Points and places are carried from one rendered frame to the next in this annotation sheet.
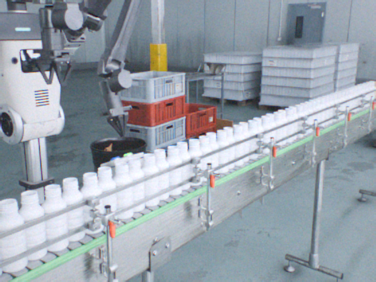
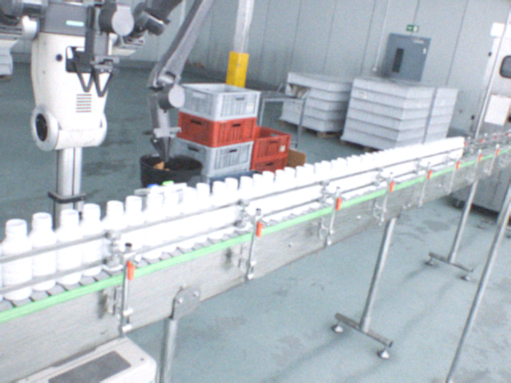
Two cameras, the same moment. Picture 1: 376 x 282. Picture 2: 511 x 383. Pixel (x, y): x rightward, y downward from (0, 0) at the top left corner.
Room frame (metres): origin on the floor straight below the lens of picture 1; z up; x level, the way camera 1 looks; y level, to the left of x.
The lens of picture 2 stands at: (0.06, -0.05, 1.59)
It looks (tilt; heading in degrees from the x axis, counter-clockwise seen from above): 18 degrees down; 0
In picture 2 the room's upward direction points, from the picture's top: 9 degrees clockwise
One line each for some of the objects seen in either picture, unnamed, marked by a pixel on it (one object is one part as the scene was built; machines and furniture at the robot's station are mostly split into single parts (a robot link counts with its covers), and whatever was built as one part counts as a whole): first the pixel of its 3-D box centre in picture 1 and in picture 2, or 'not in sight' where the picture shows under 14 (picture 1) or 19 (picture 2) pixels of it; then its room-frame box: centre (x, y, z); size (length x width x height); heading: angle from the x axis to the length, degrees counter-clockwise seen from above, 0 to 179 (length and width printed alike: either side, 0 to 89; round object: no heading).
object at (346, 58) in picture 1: (325, 70); (417, 112); (9.70, -3.08, 0.59); 1.25 x 1.03 x 1.17; 143
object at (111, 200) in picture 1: (105, 195); (131, 229); (1.16, 0.23, 1.08); 0.06 x 0.06 x 0.17
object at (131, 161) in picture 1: (134, 184); (168, 220); (1.25, 0.16, 1.08); 0.06 x 0.06 x 0.17
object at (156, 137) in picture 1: (153, 130); (214, 151); (4.18, 0.32, 0.55); 0.61 x 0.41 x 0.22; 149
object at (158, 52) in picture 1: (158, 64); (235, 76); (11.82, 0.72, 0.55); 0.40 x 0.40 x 1.10; 52
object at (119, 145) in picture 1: (120, 180); (168, 203); (3.36, 0.54, 0.32); 0.45 x 0.45 x 0.64
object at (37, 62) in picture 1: (50, 68); (90, 74); (1.24, 0.38, 1.44); 0.07 x 0.07 x 0.09; 52
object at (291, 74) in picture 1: (298, 77); (388, 116); (8.39, -2.18, 0.59); 1.24 x 1.03 x 1.17; 144
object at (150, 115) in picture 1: (152, 108); (217, 126); (4.19, 0.32, 0.78); 0.61 x 0.41 x 0.22; 148
